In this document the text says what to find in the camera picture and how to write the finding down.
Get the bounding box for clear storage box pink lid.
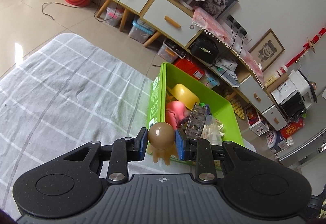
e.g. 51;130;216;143
104;6;125;27

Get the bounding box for framed cat picture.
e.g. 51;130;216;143
200;0;238;21

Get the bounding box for white printer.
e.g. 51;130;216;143
289;70;318;109

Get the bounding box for framed cartoon drawing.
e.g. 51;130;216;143
249;28;285;71

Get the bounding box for black microwave oven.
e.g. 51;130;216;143
271;79;307;121

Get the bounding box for purple toy grapes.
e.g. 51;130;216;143
199;102;211;115

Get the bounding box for pink toy pig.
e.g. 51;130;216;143
165;101;191;130

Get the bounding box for red cardboard box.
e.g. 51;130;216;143
173;57;205;80

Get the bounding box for wooden cabinet with white drawers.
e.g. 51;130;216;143
96;0;288;131

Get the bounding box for clear storage box blue lid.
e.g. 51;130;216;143
128;16;156;44

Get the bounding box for orange yellow toy cup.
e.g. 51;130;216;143
166;83;200;110

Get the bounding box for grey checked cloth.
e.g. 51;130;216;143
1;33;152;219

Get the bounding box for black case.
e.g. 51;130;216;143
189;36;219;64

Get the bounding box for pink checked cloth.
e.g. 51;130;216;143
192;7;265;89

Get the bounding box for green plastic bin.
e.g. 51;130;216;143
146;62;244;146

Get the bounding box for clear cotton swab jar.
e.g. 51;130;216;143
200;115;225;146

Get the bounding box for clear toy ladder block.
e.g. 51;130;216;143
185;105;207;139

